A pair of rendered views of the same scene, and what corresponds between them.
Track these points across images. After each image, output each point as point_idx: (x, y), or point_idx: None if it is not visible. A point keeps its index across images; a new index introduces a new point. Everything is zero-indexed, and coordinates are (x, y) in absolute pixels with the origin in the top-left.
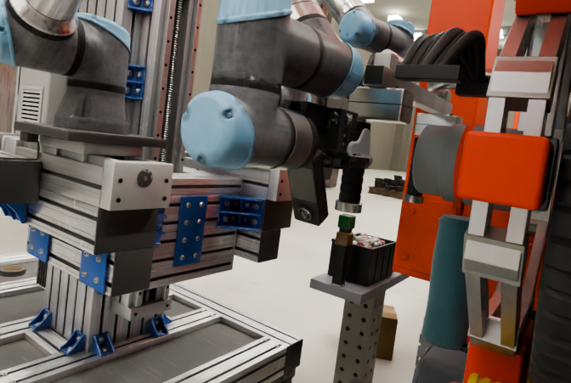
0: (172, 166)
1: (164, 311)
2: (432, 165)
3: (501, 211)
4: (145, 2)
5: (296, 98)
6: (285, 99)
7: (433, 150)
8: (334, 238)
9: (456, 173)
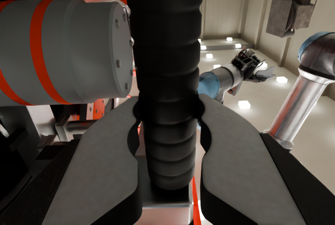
0: None
1: None
2: (82, 62)
3: None
4: None
5: (314, 55)
6: (330, 57)
7: (88, 82)
8: None
9: (38, 58)
